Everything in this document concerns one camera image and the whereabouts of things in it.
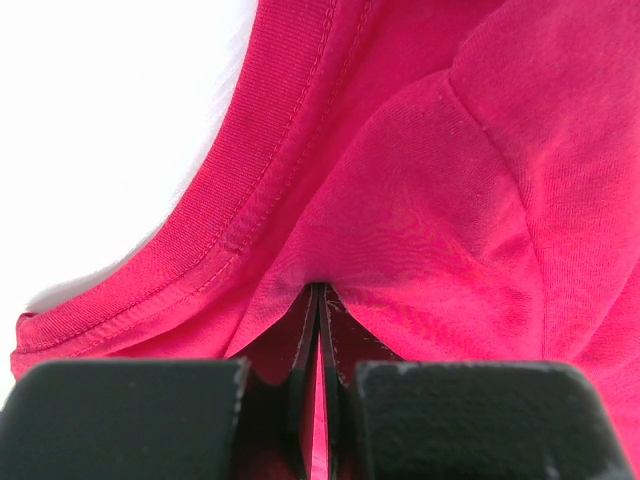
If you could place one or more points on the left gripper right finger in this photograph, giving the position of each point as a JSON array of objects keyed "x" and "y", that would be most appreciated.
[{"x": 393, "y": 419}]

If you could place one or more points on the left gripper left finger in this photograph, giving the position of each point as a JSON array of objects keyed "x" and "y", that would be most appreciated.
[{"x": 249, "y": 417}]

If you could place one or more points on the magenta t shirt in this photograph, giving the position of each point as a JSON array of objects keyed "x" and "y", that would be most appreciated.
[{"x": 465, "y": 174}]

